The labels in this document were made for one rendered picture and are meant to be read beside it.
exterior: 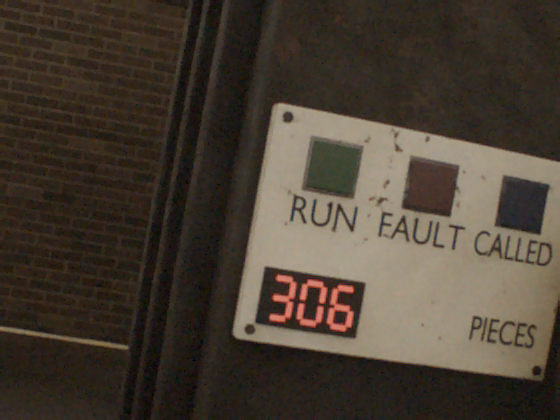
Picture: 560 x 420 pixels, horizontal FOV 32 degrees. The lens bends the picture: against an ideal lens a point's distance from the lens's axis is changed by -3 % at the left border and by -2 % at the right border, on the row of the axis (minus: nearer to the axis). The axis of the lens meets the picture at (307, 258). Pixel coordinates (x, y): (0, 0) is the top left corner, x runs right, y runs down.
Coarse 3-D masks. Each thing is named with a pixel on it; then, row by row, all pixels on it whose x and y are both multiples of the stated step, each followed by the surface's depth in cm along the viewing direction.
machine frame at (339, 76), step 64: (192, 0) 124; (256, 0) 83; (320, 0) 76; (384, 0) 77; (448, 0) 79; (512, 0) 80; (192, 64) 124; (256, 64) 81; (320, 64) 77; (384, 64) 78; (448, 64) 79; (512, 64) 80; (192, 128) 103; (256, 128) 77; (448, 128) 79; (512, 128) 81; (192, 192) 84; (256, 192) 77; (192, 256) 84; (192, 320) 85; (128, 384) 126; (192, 384) 85; (256, 384) 78; (320, 384) 79; (384, 384) 80; (448, 384) 82; (512, 384) 83
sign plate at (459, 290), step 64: (320, 128) 75; (384, 128) 76; (320, 192) 75; (384, 192) 77; (256, 256) 75; (320, 256) 76; (384, 256) 77; (448, 256) 78; (512, 256) 80; (256, 320) 75; (384, 320) 78; (448, 320) 79; (512, 320) 80
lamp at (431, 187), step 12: (420, 168) 77; (432, 168) 77; (444, 168) 77; (456, 168) 77; (420, 180) 77; (432, 180) 77; (444, 180) 77; (408, 192) 77; (420, 192) 77; (432, 192) 77; (444, 192) 77; (408, 204) 77; (420, 204) 77; (432, 204) 77; (444, 204) 77
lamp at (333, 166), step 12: (324, 144) 75; (336, 144) 75; (312, 156) 75; (324, 156) 75; (336, 156) 75; (348, 156) 75; (312, 168) 75; (324, 168) 75; (336, 168) 75; (348, 168) 75; (312, 180) 75; (324, 180) 75; (336, 180) 75; (348, 180) 75; (348, 192) 76
